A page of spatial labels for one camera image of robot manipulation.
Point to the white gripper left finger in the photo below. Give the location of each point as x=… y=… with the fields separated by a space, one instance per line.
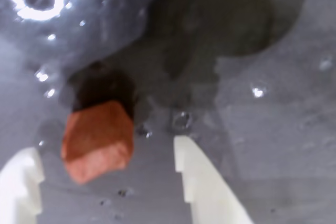
x=18 y=187

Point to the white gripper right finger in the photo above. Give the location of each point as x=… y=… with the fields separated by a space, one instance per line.
x=204 y=182

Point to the red cube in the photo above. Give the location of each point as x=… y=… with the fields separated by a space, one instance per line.
x=97 y=140

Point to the black glossy mat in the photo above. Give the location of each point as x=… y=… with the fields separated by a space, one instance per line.
x=262 y=155

